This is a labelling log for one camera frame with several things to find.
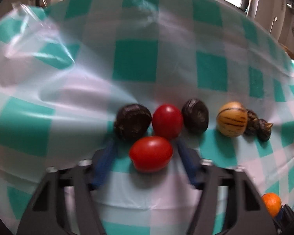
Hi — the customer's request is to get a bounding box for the shriveled dark fruit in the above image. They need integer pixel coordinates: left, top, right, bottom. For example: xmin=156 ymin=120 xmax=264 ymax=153
xmin=256 ymin=119 xmax=273 ymax=142
xmin=244 ymin=110 xmax=260 ymax=136

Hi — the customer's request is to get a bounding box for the teal checkered tablecloth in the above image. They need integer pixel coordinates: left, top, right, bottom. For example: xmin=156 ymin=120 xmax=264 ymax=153
xmin=0 ymin=0 xmax=294 ymax=235

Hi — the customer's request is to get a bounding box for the small striped yellow melon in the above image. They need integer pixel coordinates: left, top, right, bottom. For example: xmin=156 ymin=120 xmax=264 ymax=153
xmin=216 ymin=101 xmax=248 ymax=137

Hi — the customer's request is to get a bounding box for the small orange kumquat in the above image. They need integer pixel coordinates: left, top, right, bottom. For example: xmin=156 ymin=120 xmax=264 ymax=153
xmin=262 ymin=192 xmax=282 ymax=218

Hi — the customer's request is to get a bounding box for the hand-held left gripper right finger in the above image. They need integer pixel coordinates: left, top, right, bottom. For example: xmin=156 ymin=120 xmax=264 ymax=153
xmin=176 ymin=141 xmax=277 ymax=235

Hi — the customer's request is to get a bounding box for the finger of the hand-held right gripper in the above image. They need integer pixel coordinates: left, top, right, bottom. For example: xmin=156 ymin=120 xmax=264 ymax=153
xmin=273 ymin=203 xmax=294 ymax=231

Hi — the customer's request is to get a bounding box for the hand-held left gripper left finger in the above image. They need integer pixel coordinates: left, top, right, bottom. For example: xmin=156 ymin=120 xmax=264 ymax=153
xmin=16 ymin=143 xmax=118 ymax=235

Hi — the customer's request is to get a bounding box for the red cherry tomato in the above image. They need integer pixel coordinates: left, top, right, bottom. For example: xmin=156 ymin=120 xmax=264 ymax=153
xmin=152 ymin=104 xmax=184 ymax=140
xmin=129 ymin=136 xmax=173 ymax=172

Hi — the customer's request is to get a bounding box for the dark passion fruit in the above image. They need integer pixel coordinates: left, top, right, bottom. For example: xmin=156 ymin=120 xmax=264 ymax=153
xmin=113 ymin=103 xmax=152 ymax=141
xmin=181 ymin=99 xmax=209 ymax=135

